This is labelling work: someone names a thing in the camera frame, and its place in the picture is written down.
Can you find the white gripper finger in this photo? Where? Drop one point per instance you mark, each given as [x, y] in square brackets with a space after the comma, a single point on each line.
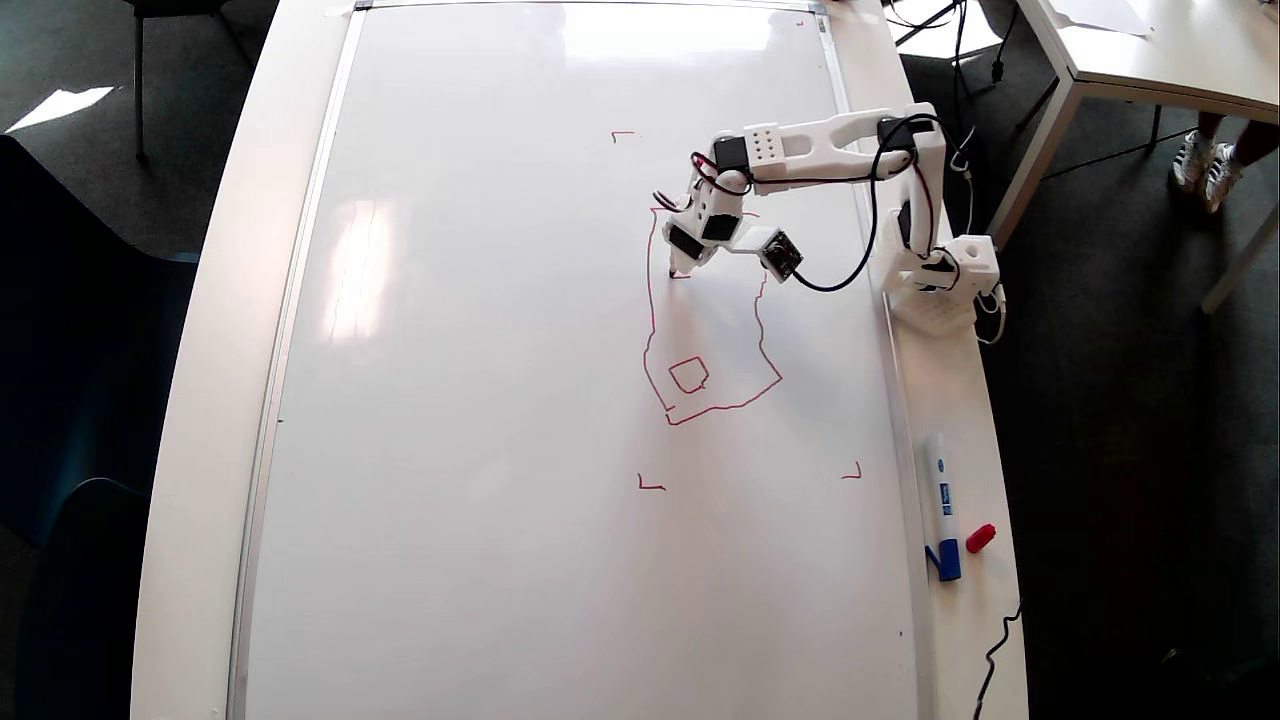
[674, 260]
[695, 265]

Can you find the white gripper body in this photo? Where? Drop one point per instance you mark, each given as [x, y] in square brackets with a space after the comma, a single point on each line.
[685, 243]

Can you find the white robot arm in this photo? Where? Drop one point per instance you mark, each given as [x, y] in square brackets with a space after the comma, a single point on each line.
[830, 145]

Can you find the large whiteboard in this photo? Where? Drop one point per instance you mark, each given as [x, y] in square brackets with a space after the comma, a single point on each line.
[500, 400]

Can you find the white blue whiteboard marker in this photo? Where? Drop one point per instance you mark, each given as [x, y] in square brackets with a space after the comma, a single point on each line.
[941, 500]

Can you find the red pen cap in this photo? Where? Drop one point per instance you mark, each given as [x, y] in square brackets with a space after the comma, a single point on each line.
[980, 538]

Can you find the white sneaker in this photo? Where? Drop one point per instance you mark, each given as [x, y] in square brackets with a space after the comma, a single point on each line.
[1190, 160]
[1225, 178]

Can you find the white side table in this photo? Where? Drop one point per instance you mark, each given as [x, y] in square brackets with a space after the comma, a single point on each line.
[1180, 50]

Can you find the black chair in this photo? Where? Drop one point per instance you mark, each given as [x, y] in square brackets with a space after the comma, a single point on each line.
[138, 80]

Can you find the dark blue chair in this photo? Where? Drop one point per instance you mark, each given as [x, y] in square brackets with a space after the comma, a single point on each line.
[80, 620]
[80, 350]

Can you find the white perforated base plate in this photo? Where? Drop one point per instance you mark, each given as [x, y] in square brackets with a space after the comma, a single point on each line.
[935, 315]

